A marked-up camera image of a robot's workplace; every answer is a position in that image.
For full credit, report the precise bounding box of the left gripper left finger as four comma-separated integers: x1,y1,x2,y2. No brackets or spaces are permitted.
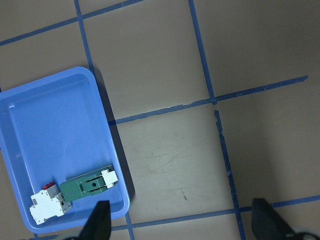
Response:
77,200,112,240

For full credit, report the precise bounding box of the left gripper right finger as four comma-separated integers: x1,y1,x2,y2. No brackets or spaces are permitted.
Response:
251,198,296,240

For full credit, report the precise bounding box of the white circuit breaker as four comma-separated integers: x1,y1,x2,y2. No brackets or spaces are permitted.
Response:
29,182,72,225

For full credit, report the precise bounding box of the green terminal block module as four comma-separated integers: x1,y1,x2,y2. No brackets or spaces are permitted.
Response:
59,165,119,202

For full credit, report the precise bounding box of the blue plastic tray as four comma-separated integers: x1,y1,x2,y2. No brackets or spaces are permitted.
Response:
0,66,130,234

